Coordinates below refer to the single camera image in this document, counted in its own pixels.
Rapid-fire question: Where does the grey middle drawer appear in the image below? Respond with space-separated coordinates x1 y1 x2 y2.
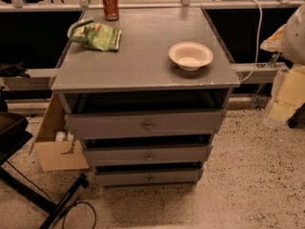
83 144 213 167

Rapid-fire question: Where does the grey drawer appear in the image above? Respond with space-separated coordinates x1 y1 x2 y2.
65 109 226 139
95 169 203 187
83 144 213 167

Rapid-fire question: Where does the brown cardboard box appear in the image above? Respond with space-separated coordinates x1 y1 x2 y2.
33 94 89 171

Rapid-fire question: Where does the black floor cable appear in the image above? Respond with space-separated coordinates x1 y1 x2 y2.
6 160 97 229

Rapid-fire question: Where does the metal rail frame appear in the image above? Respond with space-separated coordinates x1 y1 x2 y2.
0 0 305 85

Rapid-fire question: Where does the white hanging cable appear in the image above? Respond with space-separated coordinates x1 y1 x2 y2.
239 0 264 83

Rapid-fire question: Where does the white paper bowl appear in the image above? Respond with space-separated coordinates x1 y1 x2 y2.
169 42 214 72

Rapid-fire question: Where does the green chip bag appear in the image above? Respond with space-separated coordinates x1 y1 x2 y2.
68 18 121 52

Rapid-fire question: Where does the black stand leg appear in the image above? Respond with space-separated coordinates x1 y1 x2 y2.
0 168 89 229

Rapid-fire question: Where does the grey drawer cabinet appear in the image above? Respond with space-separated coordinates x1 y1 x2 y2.
51 8 239 186

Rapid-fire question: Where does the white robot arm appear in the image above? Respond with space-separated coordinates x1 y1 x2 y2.
260 3 305 128

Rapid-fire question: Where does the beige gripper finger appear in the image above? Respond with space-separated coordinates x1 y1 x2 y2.
263 64 305 128

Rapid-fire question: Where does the red soda can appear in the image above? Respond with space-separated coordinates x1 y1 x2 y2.
102 0 119 21

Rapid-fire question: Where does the grey bottom drawer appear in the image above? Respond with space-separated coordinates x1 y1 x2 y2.
95 169 203 187

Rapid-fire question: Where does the grey top drawer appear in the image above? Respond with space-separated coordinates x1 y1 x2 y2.
65 109 226 139

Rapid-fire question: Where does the black chair seat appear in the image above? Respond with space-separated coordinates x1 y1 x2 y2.
0 112 32 165

